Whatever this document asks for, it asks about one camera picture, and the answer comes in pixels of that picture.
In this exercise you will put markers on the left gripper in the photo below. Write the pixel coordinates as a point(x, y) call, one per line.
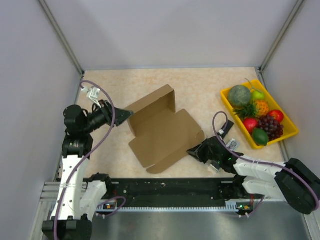
point(106, 109)

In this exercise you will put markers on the brown cardboard box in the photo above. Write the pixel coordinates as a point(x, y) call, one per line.
point(162, 135)

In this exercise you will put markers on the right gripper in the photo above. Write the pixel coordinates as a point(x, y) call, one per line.
point(198, 152)

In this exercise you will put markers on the black rectangular bar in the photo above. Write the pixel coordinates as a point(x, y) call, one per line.
point(227, 127)

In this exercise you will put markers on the green lime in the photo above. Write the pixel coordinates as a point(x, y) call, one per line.
point(260, 137)

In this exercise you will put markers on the purple grapes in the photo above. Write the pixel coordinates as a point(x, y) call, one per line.
point(271, 126)

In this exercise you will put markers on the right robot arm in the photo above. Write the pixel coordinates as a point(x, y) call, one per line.
point(270, 177)

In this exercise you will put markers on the green apple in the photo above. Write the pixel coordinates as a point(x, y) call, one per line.
point(257, 95)

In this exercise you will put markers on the aluminium rail frame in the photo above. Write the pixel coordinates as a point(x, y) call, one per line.
point(241, 207)

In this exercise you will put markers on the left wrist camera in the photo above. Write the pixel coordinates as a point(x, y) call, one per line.
point(92, 93)

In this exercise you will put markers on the grey-green melon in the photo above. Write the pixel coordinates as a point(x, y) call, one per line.
point(239, 96)

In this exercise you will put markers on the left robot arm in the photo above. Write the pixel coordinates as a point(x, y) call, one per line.
point(72, 170)

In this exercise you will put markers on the orange pineapple toy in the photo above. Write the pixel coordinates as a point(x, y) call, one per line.
point(261, 108)

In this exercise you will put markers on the red apple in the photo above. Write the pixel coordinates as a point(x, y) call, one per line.
point(278, 115)
point(250, 123)

